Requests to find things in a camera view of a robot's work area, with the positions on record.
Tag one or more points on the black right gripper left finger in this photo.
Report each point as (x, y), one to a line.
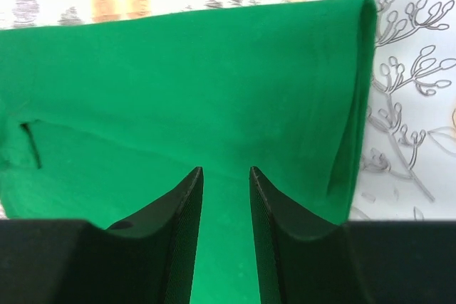
(147, 257)

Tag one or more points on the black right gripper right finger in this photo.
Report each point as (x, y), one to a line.
(302, 258)

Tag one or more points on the green t shirt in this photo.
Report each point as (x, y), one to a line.
(99, 120)

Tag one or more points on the floral table cloth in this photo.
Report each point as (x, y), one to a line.
(409, 168)

